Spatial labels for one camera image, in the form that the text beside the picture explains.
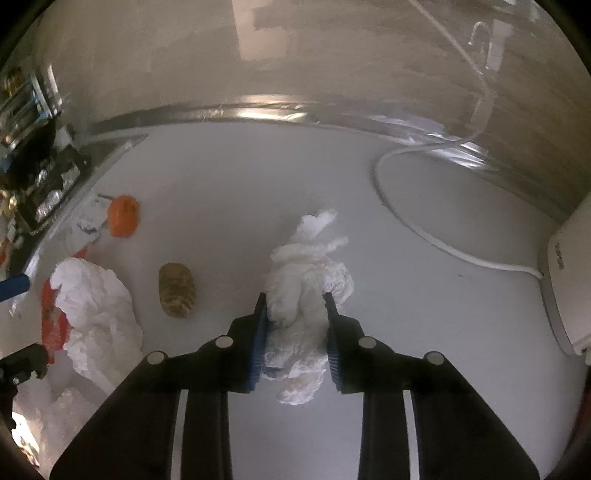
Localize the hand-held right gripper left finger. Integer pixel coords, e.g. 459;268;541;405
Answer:
50;293;267;480

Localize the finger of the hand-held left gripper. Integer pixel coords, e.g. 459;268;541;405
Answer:
0;344;49;418
0;273;31;304

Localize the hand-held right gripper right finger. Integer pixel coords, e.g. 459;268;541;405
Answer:
323;293;541;480

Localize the red plastic wrapper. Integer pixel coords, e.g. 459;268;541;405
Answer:
41;247;89;365

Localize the clear plastic bag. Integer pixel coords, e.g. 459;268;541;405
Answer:
14;387;100;476

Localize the large crumpled white tissue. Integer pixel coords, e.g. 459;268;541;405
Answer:
48;257;145;393

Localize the white printed wrapper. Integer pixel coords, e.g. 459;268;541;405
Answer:
65;194;112;254

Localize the brown nut shell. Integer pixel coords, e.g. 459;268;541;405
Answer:
158;263;197;318

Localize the black gas stove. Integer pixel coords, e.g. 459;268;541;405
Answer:
0;65;93;237

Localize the orange peel piece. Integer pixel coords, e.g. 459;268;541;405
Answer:
106;195;140;239

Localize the white appliance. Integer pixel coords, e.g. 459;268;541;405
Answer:
538;189;591;357

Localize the white power cable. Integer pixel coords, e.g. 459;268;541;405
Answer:
372;0;546;280

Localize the clear wall hook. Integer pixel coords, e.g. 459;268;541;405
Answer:
468;22;494;75

